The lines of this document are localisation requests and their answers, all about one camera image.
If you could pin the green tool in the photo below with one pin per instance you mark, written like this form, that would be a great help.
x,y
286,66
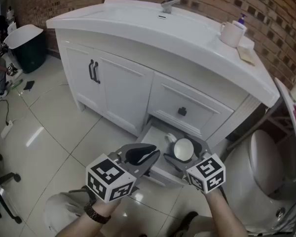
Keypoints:
x,y
16,83

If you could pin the person's right leg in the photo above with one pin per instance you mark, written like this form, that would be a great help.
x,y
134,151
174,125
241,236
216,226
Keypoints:
x,y
190,225

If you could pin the black flat pouch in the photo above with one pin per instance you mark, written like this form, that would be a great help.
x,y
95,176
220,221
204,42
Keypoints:
x,y
28,85

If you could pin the soap dispenser with purple pump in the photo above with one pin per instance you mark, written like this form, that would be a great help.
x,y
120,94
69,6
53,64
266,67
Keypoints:
x,y
242,21

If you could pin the white cabinet drawer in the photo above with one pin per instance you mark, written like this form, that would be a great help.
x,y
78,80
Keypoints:
x,y
199,107
154,137

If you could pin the person's leg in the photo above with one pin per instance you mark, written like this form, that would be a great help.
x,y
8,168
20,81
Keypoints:
x,y
190,225
61,209

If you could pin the person's left leg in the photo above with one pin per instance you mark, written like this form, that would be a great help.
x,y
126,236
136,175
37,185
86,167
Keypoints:
x,y
61,209

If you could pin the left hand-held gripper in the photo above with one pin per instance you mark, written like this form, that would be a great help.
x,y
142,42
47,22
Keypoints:
x,y
106,174

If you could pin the person's right forearm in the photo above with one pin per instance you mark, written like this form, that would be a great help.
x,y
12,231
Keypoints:
x,y
224,216

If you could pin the white toilet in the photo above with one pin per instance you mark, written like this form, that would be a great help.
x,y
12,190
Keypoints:
x,y
264,171

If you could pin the white ceramic mug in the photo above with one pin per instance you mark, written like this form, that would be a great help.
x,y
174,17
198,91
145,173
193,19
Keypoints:
x,y
183,149

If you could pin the black drawer knob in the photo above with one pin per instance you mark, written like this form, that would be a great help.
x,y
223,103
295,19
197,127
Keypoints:
x,y
182,111

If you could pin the white cup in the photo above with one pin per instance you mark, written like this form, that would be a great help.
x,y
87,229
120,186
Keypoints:
x,y
231,34

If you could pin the dark wristwatch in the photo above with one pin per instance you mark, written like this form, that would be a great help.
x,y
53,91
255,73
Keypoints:
x,y
96,215

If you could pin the grey metal rack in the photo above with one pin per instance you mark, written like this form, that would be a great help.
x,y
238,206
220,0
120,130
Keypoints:
x,y
273,122

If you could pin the person's left forearm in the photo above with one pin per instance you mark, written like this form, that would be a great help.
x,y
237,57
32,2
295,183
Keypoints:
x,y
88,225

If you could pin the black bin with white lid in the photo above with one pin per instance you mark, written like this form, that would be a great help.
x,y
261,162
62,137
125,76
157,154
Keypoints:
x,y
30,51

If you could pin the white vanity cabinet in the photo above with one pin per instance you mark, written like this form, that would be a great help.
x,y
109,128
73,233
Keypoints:
x,y
123,92
177,41

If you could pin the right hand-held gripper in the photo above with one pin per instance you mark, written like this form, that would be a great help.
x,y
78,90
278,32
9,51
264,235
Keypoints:
x,y
207,173

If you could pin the white power strip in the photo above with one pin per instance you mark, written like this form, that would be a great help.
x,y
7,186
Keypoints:
x,y
7,128

